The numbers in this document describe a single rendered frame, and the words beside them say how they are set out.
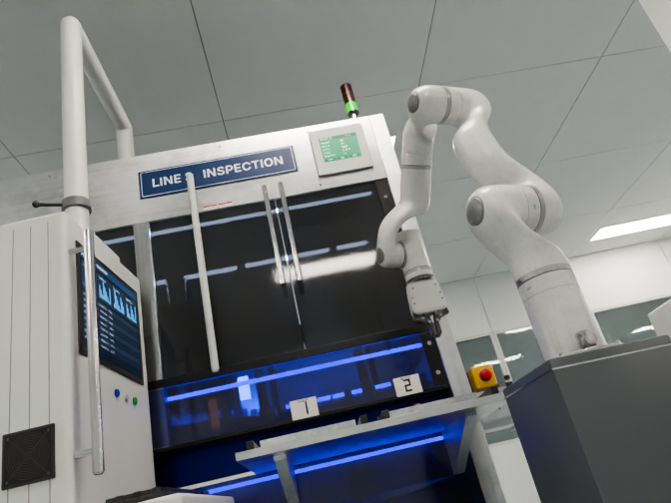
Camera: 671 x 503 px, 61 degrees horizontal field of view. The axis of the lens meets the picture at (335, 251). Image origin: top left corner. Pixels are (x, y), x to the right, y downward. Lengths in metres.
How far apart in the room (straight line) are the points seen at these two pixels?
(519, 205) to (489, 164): 0.16
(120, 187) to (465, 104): 1.34
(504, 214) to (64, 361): 1.04
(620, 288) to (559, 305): 6.53
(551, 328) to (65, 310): 1.10
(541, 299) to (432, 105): 0.58
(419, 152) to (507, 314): 5.55
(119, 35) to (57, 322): 1.86
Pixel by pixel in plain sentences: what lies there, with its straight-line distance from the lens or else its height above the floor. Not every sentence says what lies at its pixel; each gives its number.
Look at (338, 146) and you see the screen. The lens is 2.27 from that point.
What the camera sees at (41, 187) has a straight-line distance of 2.44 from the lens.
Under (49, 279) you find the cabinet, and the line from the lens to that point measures 1.57.
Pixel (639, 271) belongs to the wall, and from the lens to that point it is 7.98.
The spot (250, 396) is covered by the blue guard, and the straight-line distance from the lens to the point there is 1.91.
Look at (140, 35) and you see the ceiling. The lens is 3.09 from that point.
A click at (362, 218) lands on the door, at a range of 2.13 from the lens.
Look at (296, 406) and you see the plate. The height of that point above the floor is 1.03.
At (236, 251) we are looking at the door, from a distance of 2.09.
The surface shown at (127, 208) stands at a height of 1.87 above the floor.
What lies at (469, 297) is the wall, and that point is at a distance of 7.10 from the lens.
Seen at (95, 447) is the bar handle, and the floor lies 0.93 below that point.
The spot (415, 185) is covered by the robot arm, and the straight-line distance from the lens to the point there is 1.69.
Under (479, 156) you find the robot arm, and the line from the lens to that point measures 1.44.
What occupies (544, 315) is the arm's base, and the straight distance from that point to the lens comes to 1.25.
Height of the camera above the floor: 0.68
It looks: 25 degrees up
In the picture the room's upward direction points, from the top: 14 degrees counter-clockwise
